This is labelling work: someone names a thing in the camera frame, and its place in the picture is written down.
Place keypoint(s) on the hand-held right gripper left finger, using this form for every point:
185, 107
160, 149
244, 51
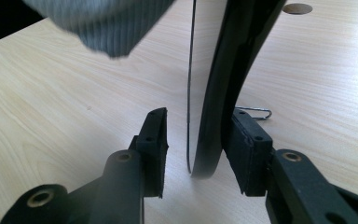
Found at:
155, 146

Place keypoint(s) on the grey cloth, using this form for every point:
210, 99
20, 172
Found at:
105, 25

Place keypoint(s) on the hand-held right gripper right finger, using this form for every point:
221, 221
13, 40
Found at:
248, 155

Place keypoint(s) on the black plastic piece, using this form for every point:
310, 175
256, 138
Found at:
227, 93

